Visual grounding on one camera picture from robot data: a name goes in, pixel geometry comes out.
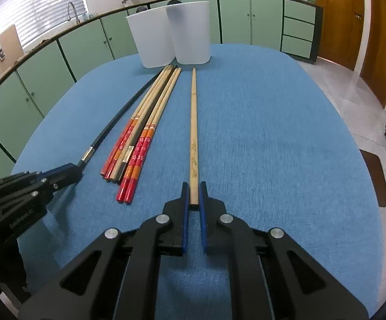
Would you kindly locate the brown cardboard sheet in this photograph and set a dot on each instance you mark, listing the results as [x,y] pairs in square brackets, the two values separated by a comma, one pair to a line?
[2,46]

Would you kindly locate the blue table mat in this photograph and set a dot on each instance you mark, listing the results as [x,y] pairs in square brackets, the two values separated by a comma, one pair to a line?
[263,140]

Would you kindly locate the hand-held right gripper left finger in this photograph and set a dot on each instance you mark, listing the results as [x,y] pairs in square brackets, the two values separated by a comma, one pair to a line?
[186,226]

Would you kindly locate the metal sink faucet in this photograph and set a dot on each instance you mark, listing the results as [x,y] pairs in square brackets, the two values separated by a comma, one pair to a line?
[68,10]

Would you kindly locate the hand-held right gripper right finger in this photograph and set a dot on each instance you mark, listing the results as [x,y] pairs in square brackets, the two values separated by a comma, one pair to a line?
[203,226]

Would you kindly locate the white window blinds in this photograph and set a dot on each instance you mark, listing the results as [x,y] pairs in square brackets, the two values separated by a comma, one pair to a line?
[46,3]

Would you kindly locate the brown floor mat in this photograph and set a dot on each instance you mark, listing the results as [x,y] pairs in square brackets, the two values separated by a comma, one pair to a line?
[375,176]

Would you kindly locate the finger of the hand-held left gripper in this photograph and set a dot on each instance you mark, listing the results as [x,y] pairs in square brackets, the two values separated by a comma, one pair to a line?
[63,175]

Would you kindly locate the white plastic utensil holder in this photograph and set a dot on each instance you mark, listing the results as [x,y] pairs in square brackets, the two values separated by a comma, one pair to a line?
[189,30]
[149,36]

